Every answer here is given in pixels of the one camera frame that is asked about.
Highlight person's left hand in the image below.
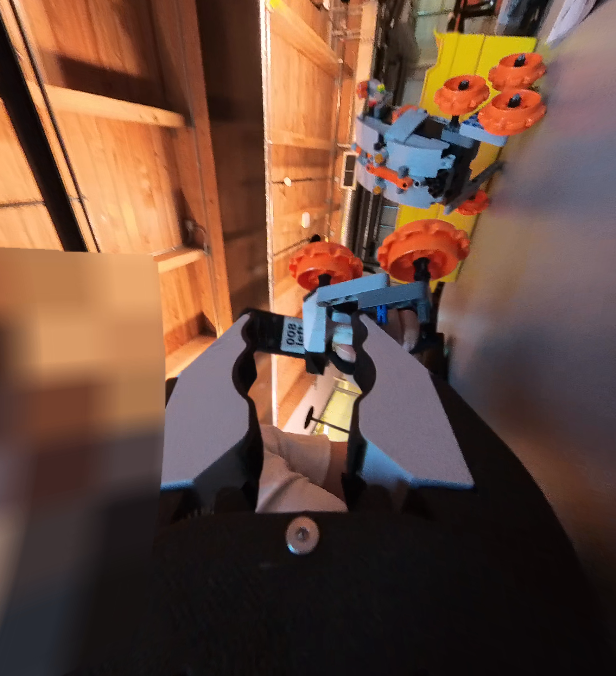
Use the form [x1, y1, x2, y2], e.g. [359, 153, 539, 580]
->
[333, 311, 424, 361]

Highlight black light stand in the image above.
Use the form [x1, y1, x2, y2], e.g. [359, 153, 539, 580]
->
[297, 407, 353, 439]

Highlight grey desk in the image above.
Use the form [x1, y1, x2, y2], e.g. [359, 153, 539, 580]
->
[434, 0, 616, 676]

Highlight yellow storage bin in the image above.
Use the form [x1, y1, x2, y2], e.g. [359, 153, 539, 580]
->
[396, 29, 538, 294]

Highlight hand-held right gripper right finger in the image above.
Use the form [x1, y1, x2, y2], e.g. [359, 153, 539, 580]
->
[341, 313, 476, 512]

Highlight grey orange block robot model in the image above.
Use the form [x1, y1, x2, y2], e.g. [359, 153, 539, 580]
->
[351, 52, 547, 216]

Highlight grey beam orange wheel assembly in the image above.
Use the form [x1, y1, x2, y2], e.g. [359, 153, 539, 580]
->
[288, 219, 471, 355]

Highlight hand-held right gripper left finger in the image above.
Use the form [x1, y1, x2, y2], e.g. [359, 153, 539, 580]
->
[161, 312, 265, 512]

